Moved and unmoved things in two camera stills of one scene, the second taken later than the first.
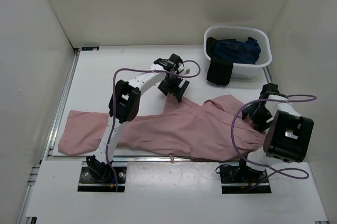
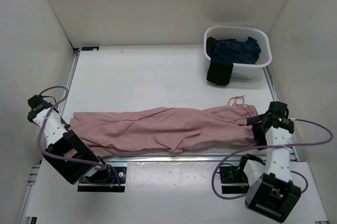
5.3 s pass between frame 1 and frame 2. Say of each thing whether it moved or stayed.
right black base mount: stayed
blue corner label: stayed
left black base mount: stayed
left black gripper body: moved
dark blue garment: stayed
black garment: stayed
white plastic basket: stayed
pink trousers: moved
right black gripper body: moved
